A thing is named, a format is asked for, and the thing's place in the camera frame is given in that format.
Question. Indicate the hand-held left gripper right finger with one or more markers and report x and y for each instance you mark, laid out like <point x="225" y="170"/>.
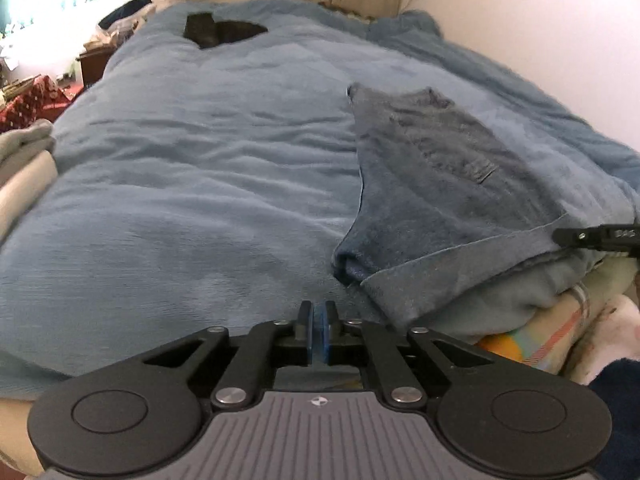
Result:
<point x="324" y="340"/>

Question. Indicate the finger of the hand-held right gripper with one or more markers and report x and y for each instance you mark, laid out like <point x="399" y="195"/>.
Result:
<point x="600" y="237"/>

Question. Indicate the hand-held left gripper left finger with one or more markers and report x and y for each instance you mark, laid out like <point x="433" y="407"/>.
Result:
<point x="310" y="340"/>

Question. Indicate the blue denim shorts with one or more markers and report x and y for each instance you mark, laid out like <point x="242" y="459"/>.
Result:
<point x="440" y="200"/>

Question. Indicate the folded grey clothes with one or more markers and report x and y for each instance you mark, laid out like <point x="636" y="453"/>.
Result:
<point x="22" y="142"/>

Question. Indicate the pile of light clothes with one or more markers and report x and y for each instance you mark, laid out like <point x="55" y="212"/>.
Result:
<point x="107" y="35"/>

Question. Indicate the white fluffy cloth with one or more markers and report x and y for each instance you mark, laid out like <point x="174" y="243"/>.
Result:
<point x="615" y="335"/>

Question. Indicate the striped pastel bedsheet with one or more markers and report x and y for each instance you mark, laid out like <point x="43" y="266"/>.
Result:
<point x="540" y="330"/>

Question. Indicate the dark blue cloth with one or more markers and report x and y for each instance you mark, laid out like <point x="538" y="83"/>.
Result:
<point x="620" y="420"/>

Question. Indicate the blue fleece blanket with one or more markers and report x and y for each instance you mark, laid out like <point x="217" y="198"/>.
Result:
<point x="200" y="185"/>

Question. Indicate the folded cream cloth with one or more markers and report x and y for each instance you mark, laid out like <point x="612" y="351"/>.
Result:
<point x="20" y="195"/>

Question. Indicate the patterned pillow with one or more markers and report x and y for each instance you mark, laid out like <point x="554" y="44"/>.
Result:
<point x="350" y="12"/>

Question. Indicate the dark wooden nightstand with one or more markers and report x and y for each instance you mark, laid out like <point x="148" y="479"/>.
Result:
<point x="95" y="67"/>

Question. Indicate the table with red patterned cloth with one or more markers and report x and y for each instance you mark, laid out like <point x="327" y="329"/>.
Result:
<point x="30" y="105"/>

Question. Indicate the dark pillow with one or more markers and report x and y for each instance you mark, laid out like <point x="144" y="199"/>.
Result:
<point x="125" y="10"/>

